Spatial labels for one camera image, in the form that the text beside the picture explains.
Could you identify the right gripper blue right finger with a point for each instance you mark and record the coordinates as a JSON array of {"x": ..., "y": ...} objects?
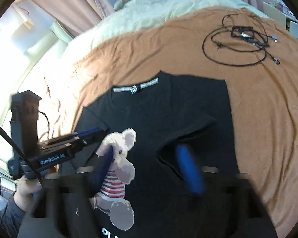
[{"x": 189, "y": 170}]

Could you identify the white bedside cabinet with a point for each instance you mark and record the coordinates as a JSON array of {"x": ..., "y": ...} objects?
[{"x": 279, "y": 11}]

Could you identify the cream leather headboard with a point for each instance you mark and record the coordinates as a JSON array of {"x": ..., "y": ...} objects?
[{"x": 24, "y": 65}]

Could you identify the cream white duvet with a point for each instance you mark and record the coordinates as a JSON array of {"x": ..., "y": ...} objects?
[{"x": 141, "y": 14}]

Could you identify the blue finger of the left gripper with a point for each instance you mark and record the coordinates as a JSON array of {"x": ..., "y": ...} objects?
[{"x": 91, "y": 131}]

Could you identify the person's left hand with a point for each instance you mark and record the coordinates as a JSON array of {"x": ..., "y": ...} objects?
[{"x": 23, "y": 196}]

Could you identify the person's left forearm dark sleeve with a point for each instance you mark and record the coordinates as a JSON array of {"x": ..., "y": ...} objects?
[{"x": 11, "y": 217}]

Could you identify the black bear print t-shirt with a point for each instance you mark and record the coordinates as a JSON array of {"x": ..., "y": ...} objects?
[{"x": 144, "y": 194}]

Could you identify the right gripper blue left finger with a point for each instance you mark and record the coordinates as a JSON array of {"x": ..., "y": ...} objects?
[{"x": 97, "y": 176}]

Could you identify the orange bed blanket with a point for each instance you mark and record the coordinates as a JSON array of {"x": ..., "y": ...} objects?
[{"x": 264, "y": 97}]

